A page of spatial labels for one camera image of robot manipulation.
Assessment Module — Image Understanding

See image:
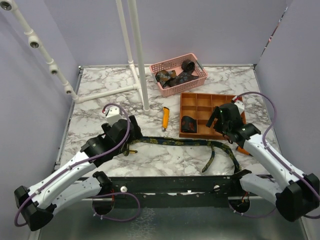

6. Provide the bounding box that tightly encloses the white pvc pipe rack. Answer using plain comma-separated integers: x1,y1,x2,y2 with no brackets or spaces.
0,0,151,115

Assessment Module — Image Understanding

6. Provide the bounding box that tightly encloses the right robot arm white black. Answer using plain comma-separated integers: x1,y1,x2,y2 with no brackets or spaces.
206,100,320,222

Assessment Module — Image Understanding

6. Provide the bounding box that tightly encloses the rolled dark red-patterned tie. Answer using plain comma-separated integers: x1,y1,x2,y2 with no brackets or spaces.
181,115,197,134

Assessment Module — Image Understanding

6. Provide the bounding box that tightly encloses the dark blue-patterned tie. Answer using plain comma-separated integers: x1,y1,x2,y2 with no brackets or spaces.
168,72,199,87

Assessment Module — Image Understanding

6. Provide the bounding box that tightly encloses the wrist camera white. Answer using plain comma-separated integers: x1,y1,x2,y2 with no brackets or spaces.
231,96,245,115
105,106,122,126

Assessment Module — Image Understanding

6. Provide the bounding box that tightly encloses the rolled brown tie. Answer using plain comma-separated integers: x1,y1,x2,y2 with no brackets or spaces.
181,59,195,74

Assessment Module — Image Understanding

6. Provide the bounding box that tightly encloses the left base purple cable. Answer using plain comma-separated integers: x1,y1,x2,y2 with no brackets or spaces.
91,191,141,223

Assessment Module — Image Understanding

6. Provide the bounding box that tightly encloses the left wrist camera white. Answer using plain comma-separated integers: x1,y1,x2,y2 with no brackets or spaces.
105,106,122,126

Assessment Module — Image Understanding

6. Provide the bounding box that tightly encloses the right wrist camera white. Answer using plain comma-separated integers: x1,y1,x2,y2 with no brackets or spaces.
231,96,245,115

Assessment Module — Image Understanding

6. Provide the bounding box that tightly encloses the orange handled screwdriver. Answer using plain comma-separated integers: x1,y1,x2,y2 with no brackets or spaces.
236,146,251,156

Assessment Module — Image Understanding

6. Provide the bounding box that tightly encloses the dark orange-patterned tie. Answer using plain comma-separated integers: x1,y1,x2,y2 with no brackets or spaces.
155,70,177,88

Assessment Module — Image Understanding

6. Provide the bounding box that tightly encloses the orange utility knife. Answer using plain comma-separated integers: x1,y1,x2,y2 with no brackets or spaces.
162,106,170,132

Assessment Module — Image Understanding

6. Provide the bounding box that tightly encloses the pink plastic basket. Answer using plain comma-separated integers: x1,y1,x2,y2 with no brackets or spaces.
149,53,208,97

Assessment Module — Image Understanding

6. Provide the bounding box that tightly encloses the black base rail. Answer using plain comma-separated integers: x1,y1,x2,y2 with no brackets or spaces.
82,174,276,208

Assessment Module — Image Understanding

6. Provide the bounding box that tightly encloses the orange compartment tray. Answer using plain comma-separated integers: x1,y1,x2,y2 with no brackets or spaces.
179,92,235,141

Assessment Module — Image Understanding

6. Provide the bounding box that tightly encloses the blue yellow floral tie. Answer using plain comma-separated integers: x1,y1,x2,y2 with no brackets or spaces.
121,136,242,174

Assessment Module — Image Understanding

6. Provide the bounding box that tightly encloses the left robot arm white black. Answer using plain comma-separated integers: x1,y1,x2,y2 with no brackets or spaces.
14,115,143,231

